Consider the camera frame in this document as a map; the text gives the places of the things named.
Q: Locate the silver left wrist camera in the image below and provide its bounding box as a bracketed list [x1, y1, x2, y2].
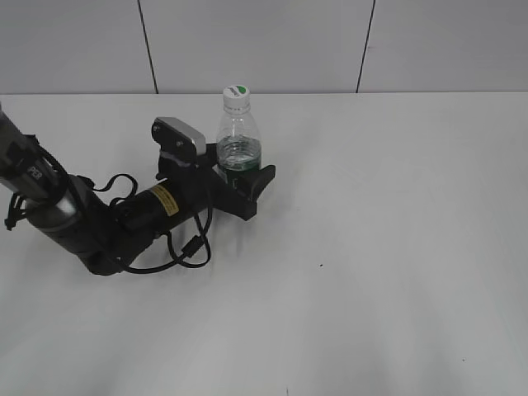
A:
[152, 117, 207, 166]

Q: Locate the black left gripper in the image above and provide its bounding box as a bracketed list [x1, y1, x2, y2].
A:
[157, 143, 276, 220]

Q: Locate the white green bottle cap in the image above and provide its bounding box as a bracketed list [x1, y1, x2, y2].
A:
[223, 84, 251, 108]

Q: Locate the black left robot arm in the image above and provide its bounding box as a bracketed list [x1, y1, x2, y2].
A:
[1, 115, 276, 276]

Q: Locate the clear Cestbon water bottle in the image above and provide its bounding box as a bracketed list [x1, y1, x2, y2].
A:
[216, 104, 262, 186]

